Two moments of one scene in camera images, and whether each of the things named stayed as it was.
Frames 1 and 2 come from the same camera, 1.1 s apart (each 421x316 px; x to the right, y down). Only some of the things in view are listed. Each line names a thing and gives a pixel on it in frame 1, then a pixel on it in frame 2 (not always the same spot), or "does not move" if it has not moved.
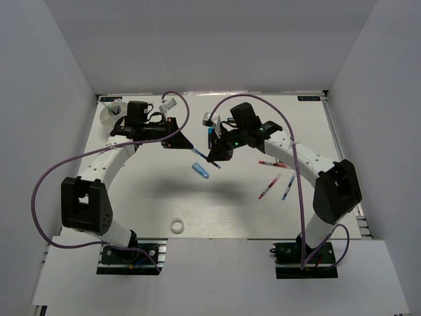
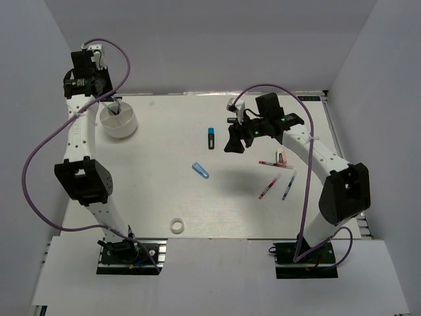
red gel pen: (275, 164) does not move
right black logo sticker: (308, 98) does not move
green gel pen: (112, 110) does not move
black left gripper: (177, 141) → (105, 74)
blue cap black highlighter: (210, 130) does not move
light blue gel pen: (203, 156) → (119, 101)
